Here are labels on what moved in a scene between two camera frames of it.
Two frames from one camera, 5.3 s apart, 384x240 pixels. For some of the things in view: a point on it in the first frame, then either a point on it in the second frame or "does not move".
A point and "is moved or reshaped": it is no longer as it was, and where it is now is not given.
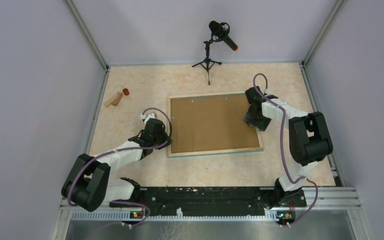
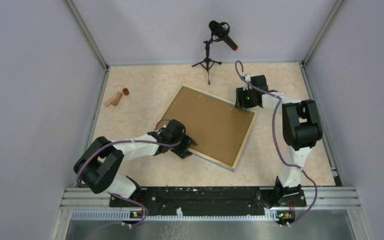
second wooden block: x=116 y=102 does not move
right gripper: x=261 y=125 -> x=239 y=102
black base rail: x=206 y=202 does not move
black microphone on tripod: x=218 y=30 does not move
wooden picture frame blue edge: x=259 y=148 is moved or reshaped
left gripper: x=166 y=138 -> x=182 y=151
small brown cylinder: x=126 y=91 does not move
